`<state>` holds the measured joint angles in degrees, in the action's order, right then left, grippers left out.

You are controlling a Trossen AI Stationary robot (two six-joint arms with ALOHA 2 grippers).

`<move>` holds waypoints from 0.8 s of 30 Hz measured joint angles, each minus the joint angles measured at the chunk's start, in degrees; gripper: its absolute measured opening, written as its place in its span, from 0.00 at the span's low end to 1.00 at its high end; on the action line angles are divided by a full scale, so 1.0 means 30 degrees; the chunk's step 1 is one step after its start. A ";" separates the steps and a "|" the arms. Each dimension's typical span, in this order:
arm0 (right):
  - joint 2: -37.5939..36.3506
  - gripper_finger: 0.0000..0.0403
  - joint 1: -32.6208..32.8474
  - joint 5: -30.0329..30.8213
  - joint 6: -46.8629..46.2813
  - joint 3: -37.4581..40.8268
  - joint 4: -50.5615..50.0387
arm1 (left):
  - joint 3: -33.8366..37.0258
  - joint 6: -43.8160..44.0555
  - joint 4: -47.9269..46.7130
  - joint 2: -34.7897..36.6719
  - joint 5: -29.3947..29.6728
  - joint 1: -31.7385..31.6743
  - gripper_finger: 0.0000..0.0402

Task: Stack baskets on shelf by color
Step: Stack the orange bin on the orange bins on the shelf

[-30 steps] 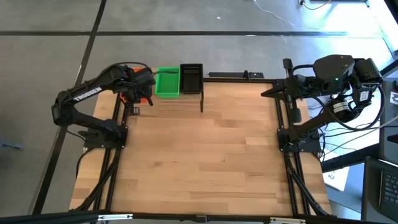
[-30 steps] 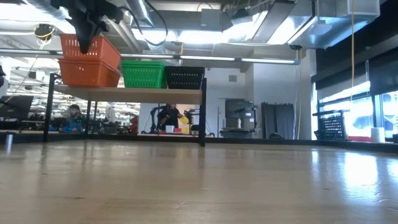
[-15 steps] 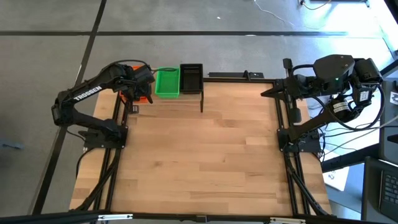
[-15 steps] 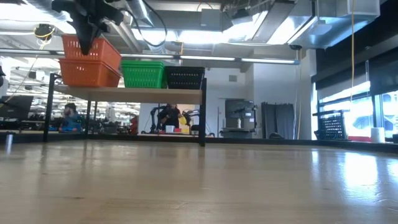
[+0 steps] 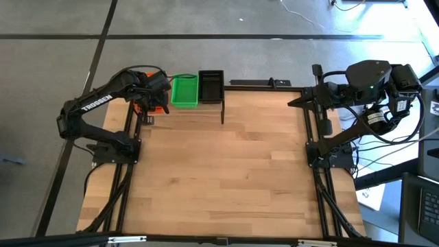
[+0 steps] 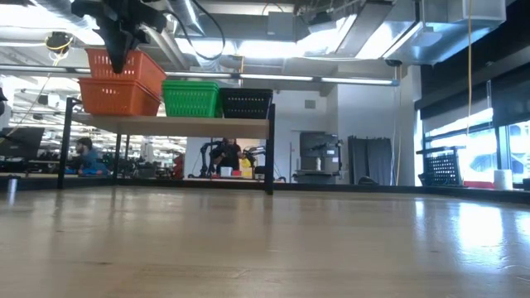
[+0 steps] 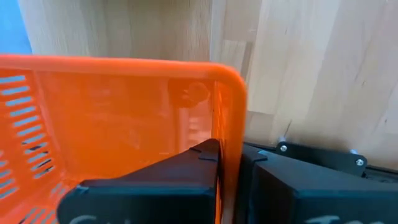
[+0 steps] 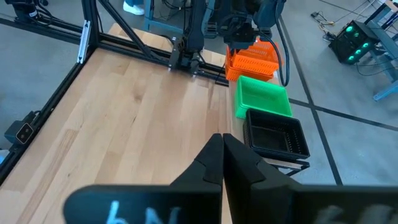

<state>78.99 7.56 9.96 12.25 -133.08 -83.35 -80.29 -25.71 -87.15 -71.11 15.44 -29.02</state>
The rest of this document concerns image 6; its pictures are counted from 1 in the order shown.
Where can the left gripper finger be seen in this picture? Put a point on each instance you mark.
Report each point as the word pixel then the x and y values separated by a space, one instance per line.
pixel 118 54

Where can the orange plastic basket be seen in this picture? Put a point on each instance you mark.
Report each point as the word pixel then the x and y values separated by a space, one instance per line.
pixel 116 101
pixel 141 70

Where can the black plastic basket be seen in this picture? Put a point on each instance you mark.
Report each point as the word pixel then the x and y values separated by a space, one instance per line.
pixel 246 105

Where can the background black robot arm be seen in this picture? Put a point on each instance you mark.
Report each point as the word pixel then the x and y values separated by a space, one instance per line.
pixel 203 159

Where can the wooden shelf with black legs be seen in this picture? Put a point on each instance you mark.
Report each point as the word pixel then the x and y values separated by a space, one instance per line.
pixel 186 127

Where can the person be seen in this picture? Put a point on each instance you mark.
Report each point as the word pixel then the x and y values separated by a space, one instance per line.
pixel 89 159
pixel 227 155

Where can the black monitor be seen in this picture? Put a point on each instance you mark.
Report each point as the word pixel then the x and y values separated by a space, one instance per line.
pixel 22 142

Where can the long ceiling light bar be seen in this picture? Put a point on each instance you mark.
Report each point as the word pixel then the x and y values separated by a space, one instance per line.
pixel 269 77

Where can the white cup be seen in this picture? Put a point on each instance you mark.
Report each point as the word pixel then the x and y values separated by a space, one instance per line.
pixel 226 171

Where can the grey cabinet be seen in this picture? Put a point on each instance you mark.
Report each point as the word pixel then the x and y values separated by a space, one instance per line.
pixel 319 145

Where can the grey curtain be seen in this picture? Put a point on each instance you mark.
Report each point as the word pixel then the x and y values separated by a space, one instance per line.
pixel 370 159

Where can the black perforated cart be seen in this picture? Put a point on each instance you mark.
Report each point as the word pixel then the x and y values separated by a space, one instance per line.
pixel 443 169

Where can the white paper roll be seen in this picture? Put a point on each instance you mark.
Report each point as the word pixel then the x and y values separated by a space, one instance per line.
pixel 503 180

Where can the grey wall vent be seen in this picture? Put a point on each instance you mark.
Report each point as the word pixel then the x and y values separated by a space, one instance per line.
pixel 310 104

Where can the ceiling security camera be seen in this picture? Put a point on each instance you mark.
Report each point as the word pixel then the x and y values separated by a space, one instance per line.
pixel 393 63

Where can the black aluminium table frame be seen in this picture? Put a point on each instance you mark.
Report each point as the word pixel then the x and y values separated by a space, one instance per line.
pixel 372 189

